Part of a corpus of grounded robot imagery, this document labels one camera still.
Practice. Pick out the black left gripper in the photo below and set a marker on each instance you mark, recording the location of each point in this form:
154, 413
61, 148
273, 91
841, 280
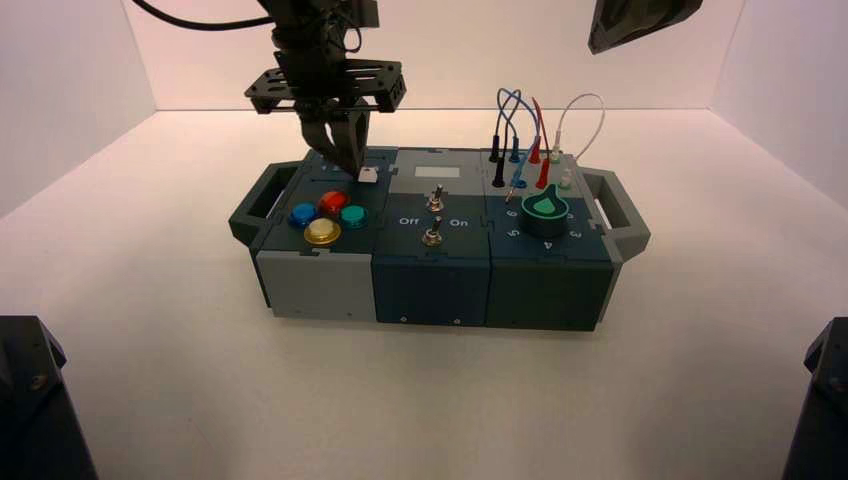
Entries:
311, 83

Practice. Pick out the white slider knob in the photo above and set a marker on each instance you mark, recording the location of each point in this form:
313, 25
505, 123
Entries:
368, 175

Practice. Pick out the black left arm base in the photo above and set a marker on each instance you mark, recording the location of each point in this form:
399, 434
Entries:
33, 417

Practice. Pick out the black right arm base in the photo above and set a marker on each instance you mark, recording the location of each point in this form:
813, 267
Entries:
825, 411

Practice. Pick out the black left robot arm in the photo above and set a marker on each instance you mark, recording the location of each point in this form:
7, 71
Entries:
298, 13

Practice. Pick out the red push button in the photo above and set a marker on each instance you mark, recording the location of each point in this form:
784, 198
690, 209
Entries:
334, 201

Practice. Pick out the green push button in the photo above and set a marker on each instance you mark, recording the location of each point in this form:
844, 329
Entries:
354, 216

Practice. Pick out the blue push button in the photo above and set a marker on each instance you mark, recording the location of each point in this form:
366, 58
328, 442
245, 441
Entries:
303, 214

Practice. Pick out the yellow push button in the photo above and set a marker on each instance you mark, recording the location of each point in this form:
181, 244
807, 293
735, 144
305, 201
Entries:
322, 231

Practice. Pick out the small grey display screen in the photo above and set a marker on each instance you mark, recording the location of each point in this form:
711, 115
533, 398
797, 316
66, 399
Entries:
437, 173

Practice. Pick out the grey and teal control box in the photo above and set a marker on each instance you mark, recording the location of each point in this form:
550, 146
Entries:
430, 291

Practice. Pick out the green rotary knob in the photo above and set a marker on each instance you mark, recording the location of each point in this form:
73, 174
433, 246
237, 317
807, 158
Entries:
544, 215

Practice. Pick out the metal toggle switch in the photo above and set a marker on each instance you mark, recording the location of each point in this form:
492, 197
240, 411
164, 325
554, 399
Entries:
436, 199
433, 233

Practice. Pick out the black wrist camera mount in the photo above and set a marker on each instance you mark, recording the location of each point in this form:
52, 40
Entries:
363, 12

